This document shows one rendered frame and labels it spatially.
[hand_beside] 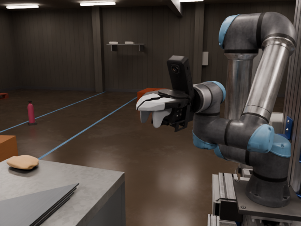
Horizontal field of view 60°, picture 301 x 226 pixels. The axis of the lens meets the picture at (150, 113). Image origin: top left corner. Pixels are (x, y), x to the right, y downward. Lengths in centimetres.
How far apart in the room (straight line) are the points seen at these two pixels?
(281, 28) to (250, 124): 33
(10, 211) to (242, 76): 88
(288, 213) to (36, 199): 84
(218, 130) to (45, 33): 1139
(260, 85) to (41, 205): 77
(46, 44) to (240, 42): 1120
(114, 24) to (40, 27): 322
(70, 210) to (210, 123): 54
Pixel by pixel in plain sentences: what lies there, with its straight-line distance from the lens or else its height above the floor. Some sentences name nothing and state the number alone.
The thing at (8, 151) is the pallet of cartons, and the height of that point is 33.
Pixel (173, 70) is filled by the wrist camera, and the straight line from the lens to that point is 59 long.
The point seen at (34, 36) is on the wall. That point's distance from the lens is 1222.
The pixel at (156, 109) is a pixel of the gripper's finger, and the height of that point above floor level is 144.
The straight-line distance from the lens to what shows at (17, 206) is 99.
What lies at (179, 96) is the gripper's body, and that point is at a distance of 58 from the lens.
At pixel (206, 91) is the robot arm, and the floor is 146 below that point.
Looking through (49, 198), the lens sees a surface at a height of 107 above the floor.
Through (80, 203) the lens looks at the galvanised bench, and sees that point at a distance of 98.
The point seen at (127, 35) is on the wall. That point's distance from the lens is 1043.
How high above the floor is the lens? 156
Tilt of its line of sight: 13 degrees down
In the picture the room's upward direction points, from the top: straight up
